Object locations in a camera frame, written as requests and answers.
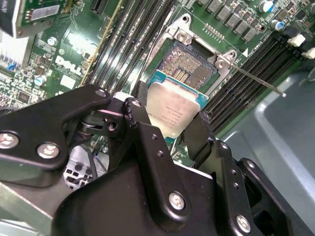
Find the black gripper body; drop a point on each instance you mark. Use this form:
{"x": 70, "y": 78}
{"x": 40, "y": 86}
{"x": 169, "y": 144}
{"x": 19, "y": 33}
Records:
{"x": 123, "y": 209}

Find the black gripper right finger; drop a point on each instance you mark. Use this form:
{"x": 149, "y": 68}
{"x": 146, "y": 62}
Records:
{"x": 226, "y": 172}

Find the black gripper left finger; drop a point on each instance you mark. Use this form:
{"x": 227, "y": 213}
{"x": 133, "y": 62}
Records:
{"x": 37, "y": 132}

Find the silver CPU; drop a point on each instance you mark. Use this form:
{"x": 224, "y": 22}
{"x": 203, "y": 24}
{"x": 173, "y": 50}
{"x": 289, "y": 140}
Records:
{"x": 172, "y": 108}

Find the metal locking lever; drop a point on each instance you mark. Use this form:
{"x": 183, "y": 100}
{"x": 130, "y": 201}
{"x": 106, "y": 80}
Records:
{"x": 258, "y": 79}

